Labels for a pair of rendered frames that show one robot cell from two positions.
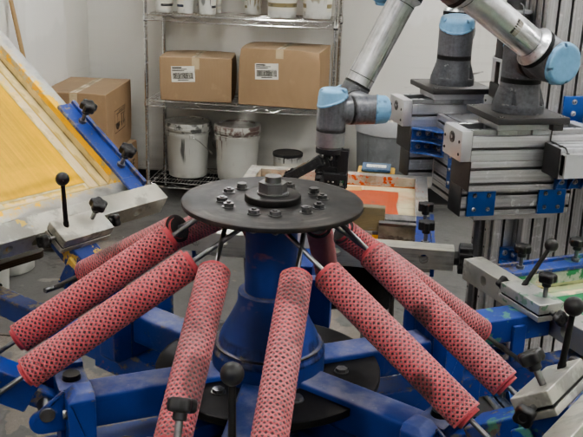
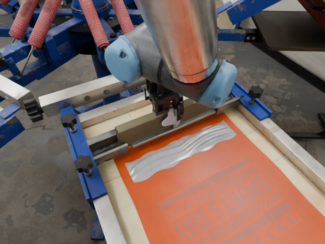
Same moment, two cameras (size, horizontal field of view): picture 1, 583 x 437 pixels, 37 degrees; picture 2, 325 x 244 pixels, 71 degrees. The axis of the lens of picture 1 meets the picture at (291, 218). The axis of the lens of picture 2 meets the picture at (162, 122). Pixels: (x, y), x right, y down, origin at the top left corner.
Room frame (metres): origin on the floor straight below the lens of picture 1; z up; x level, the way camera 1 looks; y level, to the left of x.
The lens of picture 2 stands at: (2.56, -0.36, 1.54)
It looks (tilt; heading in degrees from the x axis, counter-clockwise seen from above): 49 degrees down; 145
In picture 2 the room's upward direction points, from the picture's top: straight up
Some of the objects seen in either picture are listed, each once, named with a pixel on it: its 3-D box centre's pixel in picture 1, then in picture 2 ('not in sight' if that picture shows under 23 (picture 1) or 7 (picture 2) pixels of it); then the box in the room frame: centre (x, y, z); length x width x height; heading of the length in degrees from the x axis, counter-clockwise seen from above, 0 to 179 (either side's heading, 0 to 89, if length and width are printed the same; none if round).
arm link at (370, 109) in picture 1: (365, 108); (143, 55); (2.25, -0.18, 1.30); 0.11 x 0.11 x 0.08; 20
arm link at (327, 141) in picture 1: (330, 139); not in sight; (2.20, -0.09, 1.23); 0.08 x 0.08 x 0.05
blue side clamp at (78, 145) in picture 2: (423, 243); (83, 155); (2.14, -0.35, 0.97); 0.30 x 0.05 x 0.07; 173
